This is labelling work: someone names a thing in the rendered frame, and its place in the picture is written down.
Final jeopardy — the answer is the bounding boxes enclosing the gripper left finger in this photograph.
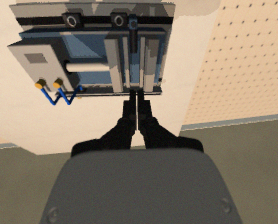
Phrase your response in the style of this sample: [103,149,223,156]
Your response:
[71,89,137,157]

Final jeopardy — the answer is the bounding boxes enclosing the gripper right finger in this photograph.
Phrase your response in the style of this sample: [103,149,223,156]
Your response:
[137,89,204,152]

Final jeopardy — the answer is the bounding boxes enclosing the grey flat bar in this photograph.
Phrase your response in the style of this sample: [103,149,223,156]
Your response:
[123,34,130,88]
[139,34,145,87]

